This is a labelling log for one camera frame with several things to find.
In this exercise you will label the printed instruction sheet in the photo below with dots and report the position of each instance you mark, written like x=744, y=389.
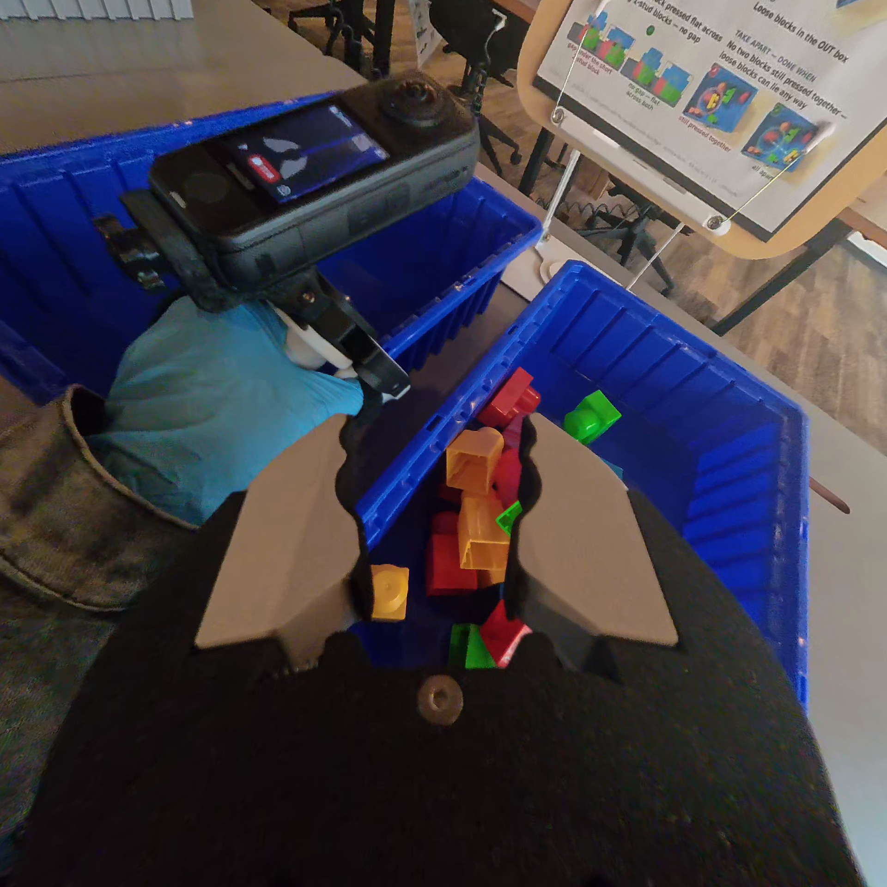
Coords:
x=721, y=104

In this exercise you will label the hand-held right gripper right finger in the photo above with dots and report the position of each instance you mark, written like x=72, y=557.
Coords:
x=589, y=554

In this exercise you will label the white stand base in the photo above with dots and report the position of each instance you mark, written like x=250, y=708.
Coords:
x=537, y=267

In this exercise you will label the instruction sheet on board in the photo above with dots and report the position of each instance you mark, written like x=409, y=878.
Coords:
x=748, y=239

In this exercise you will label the person's left hand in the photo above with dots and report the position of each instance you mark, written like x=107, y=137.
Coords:
x=208, y=409

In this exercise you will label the empty blue plastic bin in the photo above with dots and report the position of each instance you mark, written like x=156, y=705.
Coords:
x=62, y=229

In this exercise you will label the person's left forearm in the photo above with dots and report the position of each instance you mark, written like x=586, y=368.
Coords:
x=62, y=513

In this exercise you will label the pile of colourful mega blocks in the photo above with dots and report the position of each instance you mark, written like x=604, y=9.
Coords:
x=478, y=485

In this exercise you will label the blue plastic bin with blocks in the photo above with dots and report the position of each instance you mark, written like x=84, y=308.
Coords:
x=727, y=443

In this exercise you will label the brown stick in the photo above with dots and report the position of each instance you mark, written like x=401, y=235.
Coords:
x=830, y=496

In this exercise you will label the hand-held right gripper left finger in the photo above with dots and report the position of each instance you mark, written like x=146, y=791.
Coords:
x=284, y=554

